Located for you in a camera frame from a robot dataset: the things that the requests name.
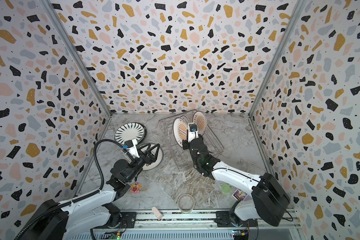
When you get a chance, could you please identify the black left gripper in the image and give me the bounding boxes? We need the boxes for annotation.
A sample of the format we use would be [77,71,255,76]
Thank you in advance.
[125,143,158,184]

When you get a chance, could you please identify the white striped plate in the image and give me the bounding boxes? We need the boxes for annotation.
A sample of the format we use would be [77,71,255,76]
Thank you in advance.
[115,122,147,145]

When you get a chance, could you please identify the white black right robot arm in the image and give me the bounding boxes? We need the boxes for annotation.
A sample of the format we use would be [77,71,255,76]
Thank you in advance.
[181,137,291,227]

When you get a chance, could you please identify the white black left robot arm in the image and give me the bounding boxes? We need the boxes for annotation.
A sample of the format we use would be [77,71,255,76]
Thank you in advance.
[15,144,161,240]

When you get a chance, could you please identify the orange sunburst plate front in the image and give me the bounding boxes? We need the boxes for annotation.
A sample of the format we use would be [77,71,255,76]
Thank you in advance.
[173,118,188,148]

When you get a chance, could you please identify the orange sunburst plate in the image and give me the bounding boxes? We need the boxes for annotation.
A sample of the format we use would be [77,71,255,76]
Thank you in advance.
[173,118,188,148]
[193,111,208,135]

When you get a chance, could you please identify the orange sunburst plate rear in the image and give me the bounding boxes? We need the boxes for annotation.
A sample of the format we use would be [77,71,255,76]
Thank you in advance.
[193,111,208,135]

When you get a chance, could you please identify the pink toy figure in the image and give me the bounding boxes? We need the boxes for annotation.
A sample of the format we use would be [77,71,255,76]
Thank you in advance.
[130,182,142,194]

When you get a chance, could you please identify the green round lid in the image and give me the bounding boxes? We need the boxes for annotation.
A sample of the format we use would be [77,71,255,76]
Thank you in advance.
[221,184,231,194]

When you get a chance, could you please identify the colourful card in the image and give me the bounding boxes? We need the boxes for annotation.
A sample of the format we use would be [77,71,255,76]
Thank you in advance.
[232,189,248,201]

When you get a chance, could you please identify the pink eraser block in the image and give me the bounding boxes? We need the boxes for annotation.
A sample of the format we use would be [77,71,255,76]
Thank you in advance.
[152,207,163,221]

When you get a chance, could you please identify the stainless wire dish rack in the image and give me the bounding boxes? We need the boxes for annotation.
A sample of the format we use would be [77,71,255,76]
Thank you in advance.
[159,110,224,175]

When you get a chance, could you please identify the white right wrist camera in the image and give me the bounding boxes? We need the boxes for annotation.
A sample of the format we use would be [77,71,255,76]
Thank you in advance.
[187,122,199,143]

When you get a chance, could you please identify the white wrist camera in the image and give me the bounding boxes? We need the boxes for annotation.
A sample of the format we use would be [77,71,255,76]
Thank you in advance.
[187,122,199,143]
[123,139,140,159]

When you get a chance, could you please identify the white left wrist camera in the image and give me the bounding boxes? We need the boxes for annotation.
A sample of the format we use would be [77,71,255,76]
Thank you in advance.
[123,139,140,159]

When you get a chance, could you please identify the clear tape ring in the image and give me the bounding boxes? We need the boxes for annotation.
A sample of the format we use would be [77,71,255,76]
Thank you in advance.
[176,193,196,214]

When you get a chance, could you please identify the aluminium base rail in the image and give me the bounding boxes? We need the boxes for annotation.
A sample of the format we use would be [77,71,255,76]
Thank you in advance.
[71,210,305,240]

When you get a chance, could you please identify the aluminium corner post left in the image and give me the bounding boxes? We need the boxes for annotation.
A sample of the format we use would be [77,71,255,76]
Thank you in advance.
[40,1,112,118]

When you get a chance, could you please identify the aluminium corner post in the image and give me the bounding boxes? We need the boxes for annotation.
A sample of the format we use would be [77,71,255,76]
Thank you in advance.
[40,1,112,118]
[248,0,307,119]

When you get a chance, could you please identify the black corrugated cable hose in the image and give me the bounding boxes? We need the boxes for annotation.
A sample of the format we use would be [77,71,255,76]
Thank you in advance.
[13,138,130,240]

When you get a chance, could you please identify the aluminium corner post right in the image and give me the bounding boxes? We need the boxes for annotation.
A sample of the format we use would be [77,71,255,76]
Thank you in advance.
[248,0,307,119]

